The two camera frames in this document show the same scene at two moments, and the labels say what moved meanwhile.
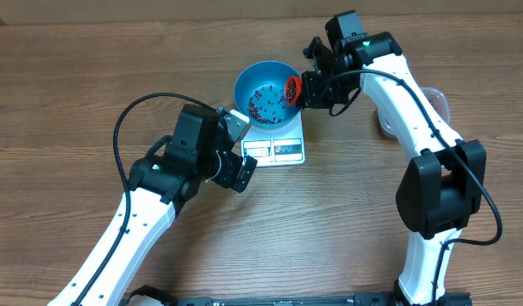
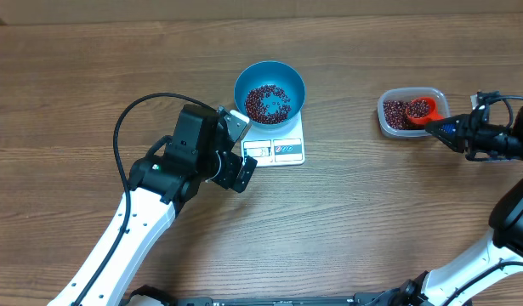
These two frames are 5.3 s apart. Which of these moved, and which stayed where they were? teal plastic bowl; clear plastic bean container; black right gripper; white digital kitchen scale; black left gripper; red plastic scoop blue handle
Moved: black right gripper; red plastic scoop blue handle
Stayed: clear plastic bean container; white digital kitchen scale; black left gripper; teal plastic bowl
